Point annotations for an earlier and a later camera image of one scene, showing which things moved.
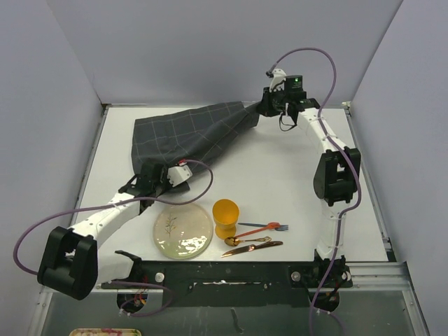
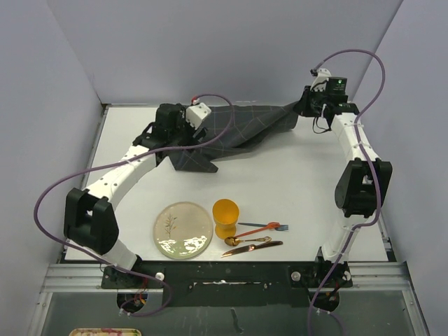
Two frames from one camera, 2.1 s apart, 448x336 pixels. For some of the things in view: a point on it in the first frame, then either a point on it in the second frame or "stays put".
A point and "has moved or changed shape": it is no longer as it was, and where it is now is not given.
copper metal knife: x=253 y=247 stays put
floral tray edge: x=105 y=332 stays put
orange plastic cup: x=226 y=214 stays put
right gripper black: x=265 y=108 to x=302 y=108
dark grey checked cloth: x=187 y=136 has moved or changed shape
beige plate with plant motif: x=183 y=232 stays put
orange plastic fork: x=271 y=225 stays put
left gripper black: x=164 y=176 to x=190 y=141
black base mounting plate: x=233 y=283 stays put
